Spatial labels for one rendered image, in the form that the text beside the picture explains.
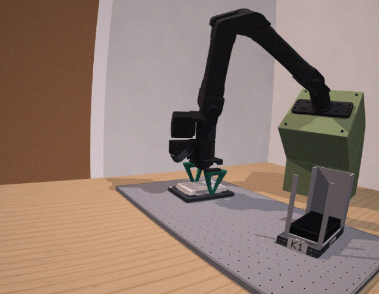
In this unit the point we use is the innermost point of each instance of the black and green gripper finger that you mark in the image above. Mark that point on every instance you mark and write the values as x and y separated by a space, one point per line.
187 166
208 176

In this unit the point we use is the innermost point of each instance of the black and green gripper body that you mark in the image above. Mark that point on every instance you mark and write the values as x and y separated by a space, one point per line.
205 164

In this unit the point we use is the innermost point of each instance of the white well plate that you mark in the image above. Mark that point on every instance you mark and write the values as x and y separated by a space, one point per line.
198 188

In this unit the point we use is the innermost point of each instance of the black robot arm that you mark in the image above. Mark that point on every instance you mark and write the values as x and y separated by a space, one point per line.
225 28

